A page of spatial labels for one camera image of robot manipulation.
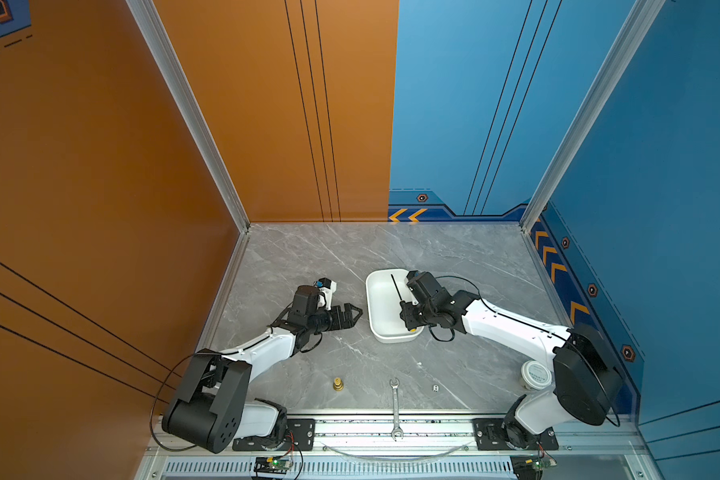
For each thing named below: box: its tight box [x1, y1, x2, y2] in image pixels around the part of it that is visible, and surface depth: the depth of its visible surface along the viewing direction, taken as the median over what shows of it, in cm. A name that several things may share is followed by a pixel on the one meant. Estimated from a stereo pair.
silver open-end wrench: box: [389, 377, 404, 442], surface depth 79 cm
